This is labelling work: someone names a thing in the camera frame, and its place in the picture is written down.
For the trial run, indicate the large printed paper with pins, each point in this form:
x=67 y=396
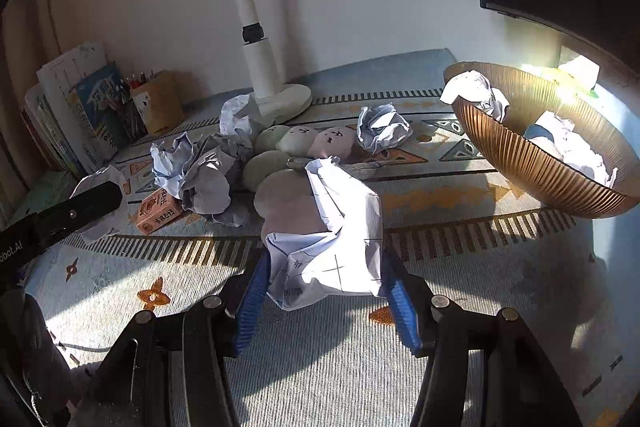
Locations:
x=325 y=247

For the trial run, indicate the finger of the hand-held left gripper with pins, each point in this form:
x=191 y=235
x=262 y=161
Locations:
x=87 y=209

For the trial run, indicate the white paper ball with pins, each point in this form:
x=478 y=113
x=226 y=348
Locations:
x=382 y=127
x=470 y=92
x=170 y=162
x=575 y=147
x=212 y=192

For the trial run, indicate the white box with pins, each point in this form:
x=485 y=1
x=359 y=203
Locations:
x=580 y=72

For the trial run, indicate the row of books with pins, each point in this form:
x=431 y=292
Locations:
x=95 y=107

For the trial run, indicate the brown paper pencil holder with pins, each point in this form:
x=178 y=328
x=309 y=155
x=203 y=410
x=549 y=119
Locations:
x=160 y=107

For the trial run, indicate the green plush dumpling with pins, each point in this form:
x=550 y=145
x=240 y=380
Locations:
x=262 y=169
x=270 y=138

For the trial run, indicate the bunch of coloured pencils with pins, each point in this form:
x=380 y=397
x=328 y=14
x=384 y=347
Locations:
x=139 y=79

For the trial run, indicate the white paper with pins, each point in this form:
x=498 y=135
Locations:
x=107 y=176

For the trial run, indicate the crumpled written paper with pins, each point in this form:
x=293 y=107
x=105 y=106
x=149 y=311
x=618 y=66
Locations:
x=240 y=117

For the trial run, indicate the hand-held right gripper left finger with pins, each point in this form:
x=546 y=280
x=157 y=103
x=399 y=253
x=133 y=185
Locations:
x=250 y=302

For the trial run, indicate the small orange box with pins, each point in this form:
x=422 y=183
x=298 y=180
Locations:
x=157 y=213

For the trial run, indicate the pink plush dumpling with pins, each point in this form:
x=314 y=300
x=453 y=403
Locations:
x=287 y=229
x=332 y=143

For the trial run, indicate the black mesh pen holder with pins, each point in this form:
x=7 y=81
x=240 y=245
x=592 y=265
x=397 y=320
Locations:
x=127 y=122

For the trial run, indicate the copper ribbed bowl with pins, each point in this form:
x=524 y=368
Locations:
x=525 y=162

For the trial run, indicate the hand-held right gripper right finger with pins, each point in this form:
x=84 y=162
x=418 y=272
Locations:
x=401 y=307

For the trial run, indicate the patterned blue table mat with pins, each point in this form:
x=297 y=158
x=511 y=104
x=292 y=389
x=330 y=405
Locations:
x=325 y=367

